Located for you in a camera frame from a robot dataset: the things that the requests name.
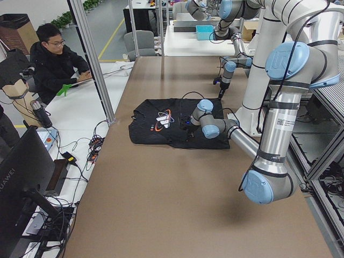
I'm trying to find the grey office chair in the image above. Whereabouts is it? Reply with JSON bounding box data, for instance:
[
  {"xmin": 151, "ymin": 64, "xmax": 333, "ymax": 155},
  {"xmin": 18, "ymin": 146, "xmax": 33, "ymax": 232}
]
[{"xmin": 124, "ymin": 30, "xmax": 156, "ymax": 61}]

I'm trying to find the seated man black jacket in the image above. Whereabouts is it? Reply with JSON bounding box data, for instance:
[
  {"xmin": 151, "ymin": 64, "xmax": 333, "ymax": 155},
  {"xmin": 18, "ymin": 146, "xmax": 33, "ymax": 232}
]
[{"xmin": 30, "ymin": 23, "xmax": 92, "ymax": 105}]

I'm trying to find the black thermos bottle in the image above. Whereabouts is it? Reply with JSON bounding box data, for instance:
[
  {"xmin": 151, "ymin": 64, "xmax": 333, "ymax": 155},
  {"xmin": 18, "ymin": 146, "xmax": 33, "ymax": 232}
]
[{"xmin": 30, "ymin": 100, "xmax": 53, "ymax": 128}]

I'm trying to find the black printed t-shirt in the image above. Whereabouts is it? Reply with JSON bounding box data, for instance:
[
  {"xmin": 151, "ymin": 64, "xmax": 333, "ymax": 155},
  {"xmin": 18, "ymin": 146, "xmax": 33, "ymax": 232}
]
[{"xmin": 128, "ymin": 98, "xmax": 230, "ymax": 149}]

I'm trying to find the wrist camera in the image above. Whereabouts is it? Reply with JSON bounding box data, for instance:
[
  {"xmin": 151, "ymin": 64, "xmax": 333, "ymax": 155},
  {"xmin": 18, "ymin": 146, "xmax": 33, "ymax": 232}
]
[
  {"xmin": 179, "ymin": 116, "xmax": 191, "ymax": 129},
  {"xmin": 213, "ymin": 77, "xmax": 221, "ymax": 85}
]

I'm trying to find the black power adapter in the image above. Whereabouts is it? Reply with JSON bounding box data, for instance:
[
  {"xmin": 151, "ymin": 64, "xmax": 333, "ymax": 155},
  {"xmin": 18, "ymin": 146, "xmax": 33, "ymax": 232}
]
[{"xmin": 61, "ymin": 152, "xmax": 77, "ymax": 166}]

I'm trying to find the black Huawei monitor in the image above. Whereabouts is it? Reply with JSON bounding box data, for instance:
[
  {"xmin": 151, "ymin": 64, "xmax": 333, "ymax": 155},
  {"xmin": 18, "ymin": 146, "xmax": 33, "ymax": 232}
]
[{"xmin": 1, "ymin": 127, "xmax": 55, "ymax": 257}]

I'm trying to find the aluminium frame post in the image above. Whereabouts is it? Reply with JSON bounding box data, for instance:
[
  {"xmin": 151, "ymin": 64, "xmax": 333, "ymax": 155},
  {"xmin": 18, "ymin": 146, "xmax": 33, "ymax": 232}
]
[{"xmin": 67, "ymin": 0, "xmax": 115, "ymax": 125}]

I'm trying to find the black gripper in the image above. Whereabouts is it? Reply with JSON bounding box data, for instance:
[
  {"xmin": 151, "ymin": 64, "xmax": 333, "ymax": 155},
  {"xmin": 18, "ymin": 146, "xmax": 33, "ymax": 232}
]
[
  {"xmin": 186, "ymin": 124, "xmax": 198, "ymax": 141},
  {"xmin": 218, "ymin": 82, "xmax": 228, "ymax": 100}
]

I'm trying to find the power strip with plugs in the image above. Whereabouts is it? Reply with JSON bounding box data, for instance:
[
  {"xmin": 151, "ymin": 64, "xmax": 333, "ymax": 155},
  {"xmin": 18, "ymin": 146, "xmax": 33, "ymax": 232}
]
[{"xmin": 87, "ymin": 135, "xmax": 105, "ymax": 163}]

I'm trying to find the teach pendant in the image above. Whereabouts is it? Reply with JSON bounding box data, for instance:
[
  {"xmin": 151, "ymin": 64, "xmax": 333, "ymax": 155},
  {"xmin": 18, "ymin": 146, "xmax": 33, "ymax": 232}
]
[{"xmin": 37, "ymin": 128, "xmax": 57, "ymax": 151}]

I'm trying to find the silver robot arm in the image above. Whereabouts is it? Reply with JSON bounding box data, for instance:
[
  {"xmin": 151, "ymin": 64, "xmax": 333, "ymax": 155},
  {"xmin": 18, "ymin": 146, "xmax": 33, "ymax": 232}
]
[
  {"xmin": 189, "ymin": 40, "xmax": 340, "ymax": 204},
  {"xmin": 213, "ymin": 1, "xmax": 260, "ymax": 99}
]

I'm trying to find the green tablet stand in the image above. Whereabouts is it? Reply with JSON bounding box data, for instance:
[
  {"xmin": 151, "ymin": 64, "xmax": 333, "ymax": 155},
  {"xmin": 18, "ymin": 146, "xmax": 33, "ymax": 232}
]
[{"xmin": 56, "ymin": 84, "xmax": 72, "ymax": 97}]

